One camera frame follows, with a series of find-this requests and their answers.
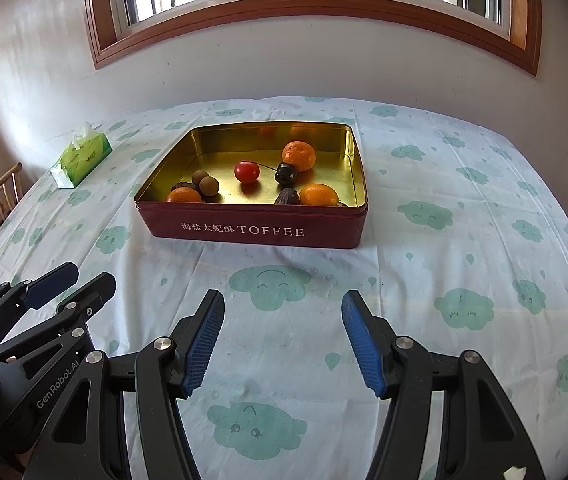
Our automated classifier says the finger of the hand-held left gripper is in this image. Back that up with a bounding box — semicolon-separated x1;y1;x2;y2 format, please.
0;273;117;370
0;261;80;321

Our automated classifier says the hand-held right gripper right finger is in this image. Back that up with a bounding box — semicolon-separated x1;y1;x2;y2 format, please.
341;290;547;480

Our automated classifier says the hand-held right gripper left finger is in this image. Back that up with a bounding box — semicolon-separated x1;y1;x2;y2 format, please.
26;288;226;480

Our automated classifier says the red and gold tin box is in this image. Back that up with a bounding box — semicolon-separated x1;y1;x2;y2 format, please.
134;120;369;250

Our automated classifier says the mandarin orange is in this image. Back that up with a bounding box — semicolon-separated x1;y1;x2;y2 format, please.
166;187;203;204
282;140;317;173

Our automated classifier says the small oval orange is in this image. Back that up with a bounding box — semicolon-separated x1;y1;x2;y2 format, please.
299;183;339;208

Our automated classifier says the red cherry tomato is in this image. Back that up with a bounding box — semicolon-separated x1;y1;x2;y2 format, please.
234;160;261;184

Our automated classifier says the dark cherry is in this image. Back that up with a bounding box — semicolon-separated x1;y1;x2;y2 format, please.
251;160;298;185

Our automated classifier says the green tissue box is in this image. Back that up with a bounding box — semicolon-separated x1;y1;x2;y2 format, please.
50;122;113;189

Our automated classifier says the wooden framed window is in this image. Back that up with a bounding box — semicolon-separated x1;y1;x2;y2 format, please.
80;0;542;77

